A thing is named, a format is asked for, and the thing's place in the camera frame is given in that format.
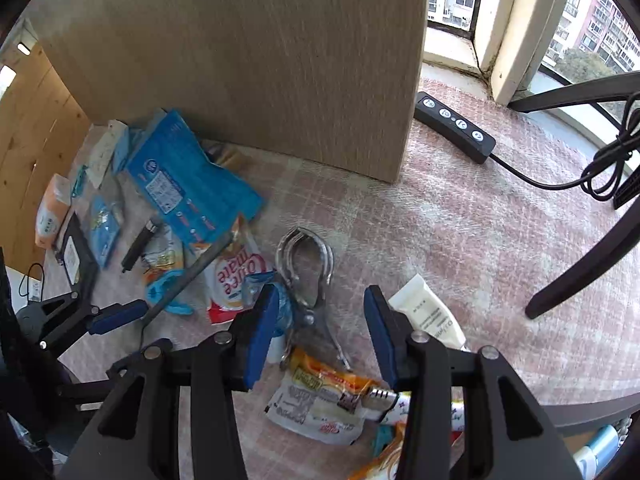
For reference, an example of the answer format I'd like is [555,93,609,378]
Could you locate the white window frame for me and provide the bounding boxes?
[422,0,576,106]

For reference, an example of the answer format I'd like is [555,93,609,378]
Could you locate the orange striped snack packet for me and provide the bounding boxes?
[289,347,383,403]

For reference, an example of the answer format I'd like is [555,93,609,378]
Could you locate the light blue packet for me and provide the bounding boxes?
[111,110,166,175]

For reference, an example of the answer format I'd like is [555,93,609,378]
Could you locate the black marker pen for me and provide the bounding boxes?
[121,218,161,273]

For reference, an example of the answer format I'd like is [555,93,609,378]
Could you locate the black button remote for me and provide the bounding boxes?
[414,91,497,164]

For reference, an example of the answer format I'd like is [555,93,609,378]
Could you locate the blue white tube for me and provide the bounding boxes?
[572,425,623,480]

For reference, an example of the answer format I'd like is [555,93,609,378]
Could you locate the metal spring clip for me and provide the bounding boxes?
[276,226,354,372]

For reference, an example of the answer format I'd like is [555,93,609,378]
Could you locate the black tripod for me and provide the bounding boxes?
[507,72,640,320]

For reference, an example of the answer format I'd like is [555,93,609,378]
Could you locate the red white creamer packet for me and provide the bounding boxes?
[205,216,273,324]

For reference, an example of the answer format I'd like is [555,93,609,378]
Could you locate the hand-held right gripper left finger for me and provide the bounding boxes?
[60,282,281,480]

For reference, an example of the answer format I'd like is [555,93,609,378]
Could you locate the white cream tube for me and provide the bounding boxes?
[389,275,469,352]

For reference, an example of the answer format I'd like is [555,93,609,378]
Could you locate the small blue packet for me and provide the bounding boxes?
[90,195,125,268]

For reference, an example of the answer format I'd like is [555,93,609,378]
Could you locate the black remote cable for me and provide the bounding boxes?
[487,97,640,206]

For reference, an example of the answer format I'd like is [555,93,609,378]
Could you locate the light wooden board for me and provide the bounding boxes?
[37,0,431,184]

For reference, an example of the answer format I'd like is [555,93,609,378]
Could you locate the thin black cable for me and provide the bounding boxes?
[19,262,45,303]

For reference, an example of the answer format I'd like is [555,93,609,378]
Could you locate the white flat packet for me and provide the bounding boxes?
[87,120,130,190]

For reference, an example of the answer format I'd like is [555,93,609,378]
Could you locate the orange white tissue pack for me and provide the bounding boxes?
[35,174,72,250]

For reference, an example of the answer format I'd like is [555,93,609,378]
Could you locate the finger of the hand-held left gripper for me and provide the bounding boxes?
[39,290,149,353]
[55,362,131,403]

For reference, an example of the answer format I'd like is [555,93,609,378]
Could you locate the grey metal file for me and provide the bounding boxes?
[141,232,235,322]

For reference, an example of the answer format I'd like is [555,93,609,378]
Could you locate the white printed sachet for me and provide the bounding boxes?
[264,375,365,447]

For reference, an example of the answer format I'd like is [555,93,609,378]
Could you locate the black flat case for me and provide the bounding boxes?
[54,214,99,302]

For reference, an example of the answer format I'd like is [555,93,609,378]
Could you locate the apartment buildings outside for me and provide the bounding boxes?
[429,0,640,73]

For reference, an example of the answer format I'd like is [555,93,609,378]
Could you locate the orange crinkled packet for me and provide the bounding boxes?
[347,420,463,480]

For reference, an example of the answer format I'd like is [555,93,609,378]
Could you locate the pine plank panel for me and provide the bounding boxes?
[0,42,93,271]

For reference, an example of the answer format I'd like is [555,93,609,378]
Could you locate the large blue packet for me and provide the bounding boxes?
[127,110,265,248]

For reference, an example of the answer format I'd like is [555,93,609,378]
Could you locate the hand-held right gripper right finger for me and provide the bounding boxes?
[363,285,583,480]

